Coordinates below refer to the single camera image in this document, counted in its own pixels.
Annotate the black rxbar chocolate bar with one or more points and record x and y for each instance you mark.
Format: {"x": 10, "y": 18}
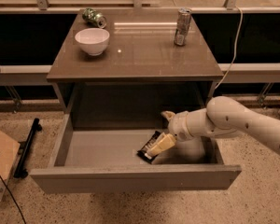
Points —
{"x": 142, "y": 153}

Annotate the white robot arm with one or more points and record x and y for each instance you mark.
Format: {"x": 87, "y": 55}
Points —
{"x": 222, "y": 117}

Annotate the crushed green soda can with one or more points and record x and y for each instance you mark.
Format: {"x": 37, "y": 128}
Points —
{"x": 94, "y": 17}

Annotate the white ceramic bowl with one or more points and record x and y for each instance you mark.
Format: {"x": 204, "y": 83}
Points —
{"x": 93, "y": 41}

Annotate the grey cabinet with counter top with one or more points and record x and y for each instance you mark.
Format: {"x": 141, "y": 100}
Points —
{"x": 141, "y": 74}

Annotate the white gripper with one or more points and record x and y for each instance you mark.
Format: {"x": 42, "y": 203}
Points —
{"x": 178, "y": 125}

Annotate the upright silver can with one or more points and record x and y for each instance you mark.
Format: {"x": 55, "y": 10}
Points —
{"x": 182, "y": 26}

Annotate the brown cardboard box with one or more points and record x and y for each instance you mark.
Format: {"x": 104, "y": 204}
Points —
{"x": 8, "y": 154}

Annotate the black metal bar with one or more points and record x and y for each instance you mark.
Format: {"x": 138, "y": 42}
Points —
{"x": 21, "y": 172}

